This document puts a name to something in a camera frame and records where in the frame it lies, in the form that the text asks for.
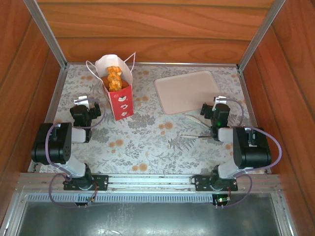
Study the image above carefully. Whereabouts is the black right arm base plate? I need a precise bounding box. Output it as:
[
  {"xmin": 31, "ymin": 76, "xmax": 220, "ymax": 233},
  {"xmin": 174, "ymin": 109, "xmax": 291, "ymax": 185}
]
[{"xmin": 194, "ymin": 175, "xmax": 239, "ymax": 192}]

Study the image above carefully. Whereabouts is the aluminium mounting rail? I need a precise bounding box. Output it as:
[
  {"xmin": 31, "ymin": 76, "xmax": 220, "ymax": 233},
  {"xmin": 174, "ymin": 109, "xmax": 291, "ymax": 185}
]
[{"xmin": 16, "ymin": 173, "xmax": 283, "ymax": 195}]

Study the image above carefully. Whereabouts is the small circuit board green light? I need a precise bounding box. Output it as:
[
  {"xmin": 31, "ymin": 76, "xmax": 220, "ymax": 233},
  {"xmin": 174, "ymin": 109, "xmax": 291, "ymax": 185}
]
[{"xmin": 212, "ymin": 193, "xmax": 232, "ymax": 207}]

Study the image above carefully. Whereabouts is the aluminium side frame rail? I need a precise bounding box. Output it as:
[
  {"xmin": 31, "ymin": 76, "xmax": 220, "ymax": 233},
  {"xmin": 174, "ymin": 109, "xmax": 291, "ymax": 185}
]
[
  {"xmin": 237, "ymin": 67, "xmax": 273, "ymax": 174},
  {"xmin": 27, "ymin": 66, "xmax": 69, "ymax": 173}
]

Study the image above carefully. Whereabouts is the aluminium back frame rail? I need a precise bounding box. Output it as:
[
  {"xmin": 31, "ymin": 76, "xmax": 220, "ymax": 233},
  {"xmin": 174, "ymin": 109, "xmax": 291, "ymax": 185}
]
[{"xmin": 65, "ymin": 61, "xmax": 240, "ymax": 67}]

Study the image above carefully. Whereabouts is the pink plastic tray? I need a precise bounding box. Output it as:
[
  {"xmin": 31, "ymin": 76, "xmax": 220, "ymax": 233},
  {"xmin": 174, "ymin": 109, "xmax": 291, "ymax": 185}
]
[{"xmin": 154, "ymin": 70, "xmax": 219, "ymax": 115}]

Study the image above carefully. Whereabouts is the red and white paper bag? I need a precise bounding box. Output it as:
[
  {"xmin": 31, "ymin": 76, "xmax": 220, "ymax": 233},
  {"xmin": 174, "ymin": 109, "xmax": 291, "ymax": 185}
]
[{"xmin": 85, "ymin": 51, "xmax": 137, "ymax": 121}]

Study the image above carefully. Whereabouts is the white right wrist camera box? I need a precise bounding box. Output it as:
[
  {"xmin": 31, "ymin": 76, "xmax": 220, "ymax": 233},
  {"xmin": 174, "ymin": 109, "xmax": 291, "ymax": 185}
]
[{"xmin": 213, "ymin": 96, "xmax": 228, "ymax": 106}]

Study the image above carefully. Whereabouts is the aluminium frame post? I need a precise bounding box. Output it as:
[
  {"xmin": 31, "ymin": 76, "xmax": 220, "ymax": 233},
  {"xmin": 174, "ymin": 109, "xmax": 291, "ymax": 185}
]
[
  {"xmin": 23, "ymin": 0, "xmax": 68, "ymax": 71},
  {"xmin": 237, "ymin": 0, "xmax": 287, "ymax": 72}
]

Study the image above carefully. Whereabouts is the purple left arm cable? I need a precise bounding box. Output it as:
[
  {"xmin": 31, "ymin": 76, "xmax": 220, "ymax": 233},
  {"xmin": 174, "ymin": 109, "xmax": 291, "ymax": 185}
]
[{"xmin": 45, "ymin": 98, "xmax": 107, "ymax": 209}]

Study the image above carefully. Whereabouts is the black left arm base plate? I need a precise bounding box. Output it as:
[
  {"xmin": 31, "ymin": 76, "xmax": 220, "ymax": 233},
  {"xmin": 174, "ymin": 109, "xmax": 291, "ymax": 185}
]
[{"xmin": 63, "ymin": 174, "xmax": 109, "ymax": 191}]

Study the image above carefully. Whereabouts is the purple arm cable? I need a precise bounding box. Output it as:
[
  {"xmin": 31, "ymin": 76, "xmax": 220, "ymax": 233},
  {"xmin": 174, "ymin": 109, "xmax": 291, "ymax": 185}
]
[
  {"xmin": 215, "ymin": 99, "xmax": 283, "ymax": 209},
  {"xmin": 45, "ymin": 98, "xmax": 107, "ymax": 209}
]

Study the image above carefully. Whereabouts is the grey slotted cable duct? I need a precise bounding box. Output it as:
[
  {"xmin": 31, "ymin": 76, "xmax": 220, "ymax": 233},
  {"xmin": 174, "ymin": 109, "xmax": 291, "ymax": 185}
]
[{"xmin": 26, "ymin": 193, "xmax": 215, "ymax": 204}]

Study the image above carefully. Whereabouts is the grey metal sheet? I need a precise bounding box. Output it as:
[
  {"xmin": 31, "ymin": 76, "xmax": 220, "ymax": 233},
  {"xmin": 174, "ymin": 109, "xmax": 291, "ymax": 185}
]
[{"xmin": 17, "ymin": 201, "xmax": 283, "ymax": 236}]

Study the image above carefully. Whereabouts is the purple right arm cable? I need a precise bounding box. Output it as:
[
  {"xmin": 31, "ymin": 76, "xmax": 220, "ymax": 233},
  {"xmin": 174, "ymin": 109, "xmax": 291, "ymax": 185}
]
[{"xmin": 215, "ymin": 99, "xmax": 283, "ymax": 209}]

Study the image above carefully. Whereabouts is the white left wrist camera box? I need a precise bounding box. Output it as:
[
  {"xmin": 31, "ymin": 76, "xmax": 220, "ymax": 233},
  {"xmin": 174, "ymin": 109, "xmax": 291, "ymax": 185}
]
[{"xmin": 74, "ymin": 95, "xmax": 90, "ymax": 108}]

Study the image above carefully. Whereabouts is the floral table mat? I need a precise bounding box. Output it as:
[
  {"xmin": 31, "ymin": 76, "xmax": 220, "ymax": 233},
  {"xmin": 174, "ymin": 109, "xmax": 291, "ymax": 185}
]
[{"xmin": 39, "ymin": 64, "xmax": 268, "ymax": 175}]

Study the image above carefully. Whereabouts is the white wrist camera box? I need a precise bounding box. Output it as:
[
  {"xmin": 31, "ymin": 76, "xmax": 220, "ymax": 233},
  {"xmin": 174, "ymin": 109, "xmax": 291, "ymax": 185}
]
[
  {"xmin": 74, "ymin": 95, "xmax": 90, "ymax": 108},
  {"xmin": 213, "ymin": 96, "xmax": 228, "ymax": 106}
]

